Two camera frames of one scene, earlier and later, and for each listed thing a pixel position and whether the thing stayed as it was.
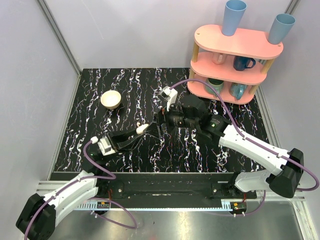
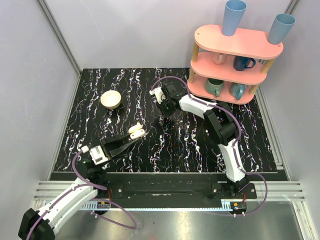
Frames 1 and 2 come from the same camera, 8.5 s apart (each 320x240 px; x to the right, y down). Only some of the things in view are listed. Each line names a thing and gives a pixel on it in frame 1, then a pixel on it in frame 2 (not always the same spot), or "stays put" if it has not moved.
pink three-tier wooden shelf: x=236 y=64 stays put
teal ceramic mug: x=218 y=84 stays put
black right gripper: x=155 y=128 -> x=166 y=114
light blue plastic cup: x=234 y=12 stays put
